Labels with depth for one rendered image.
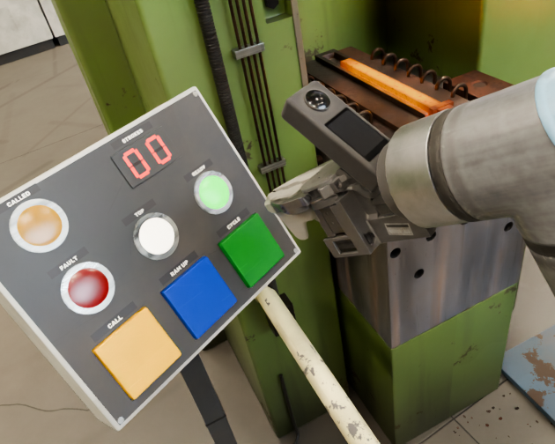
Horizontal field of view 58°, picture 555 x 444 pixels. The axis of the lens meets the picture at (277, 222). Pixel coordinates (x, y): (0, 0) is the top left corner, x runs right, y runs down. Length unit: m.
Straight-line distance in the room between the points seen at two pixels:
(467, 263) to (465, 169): 0.83
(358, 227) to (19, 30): 5.67
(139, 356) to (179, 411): 1.20
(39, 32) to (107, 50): 4.75
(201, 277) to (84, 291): 0.14
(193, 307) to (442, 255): 0.63
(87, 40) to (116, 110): 0.18
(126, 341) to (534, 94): 0.47
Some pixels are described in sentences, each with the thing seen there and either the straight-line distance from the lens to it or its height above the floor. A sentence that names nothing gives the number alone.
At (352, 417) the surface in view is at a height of 0.64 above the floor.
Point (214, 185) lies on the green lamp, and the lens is 0.67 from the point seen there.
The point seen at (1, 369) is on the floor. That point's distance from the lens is 2.29.
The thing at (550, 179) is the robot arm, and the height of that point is 1.26.
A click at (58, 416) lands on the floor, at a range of 2.00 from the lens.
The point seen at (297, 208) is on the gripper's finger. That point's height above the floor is 1.16.
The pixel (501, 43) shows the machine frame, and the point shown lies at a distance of 1.26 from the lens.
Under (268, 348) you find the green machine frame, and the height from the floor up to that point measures 0.42.
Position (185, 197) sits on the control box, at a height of 1.10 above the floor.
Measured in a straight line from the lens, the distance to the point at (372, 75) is 1.13.
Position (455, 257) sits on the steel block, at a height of 0.67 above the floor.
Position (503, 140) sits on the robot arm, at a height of 1.28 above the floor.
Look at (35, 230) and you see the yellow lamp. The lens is 0.59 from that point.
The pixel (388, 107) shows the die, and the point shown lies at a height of 0.99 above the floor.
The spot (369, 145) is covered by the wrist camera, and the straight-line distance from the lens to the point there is 0.45.
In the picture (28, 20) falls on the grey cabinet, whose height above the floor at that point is 0.33.
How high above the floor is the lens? 1.45
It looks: 38 degrees down
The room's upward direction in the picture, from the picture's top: 12 degrees counter-clockwise
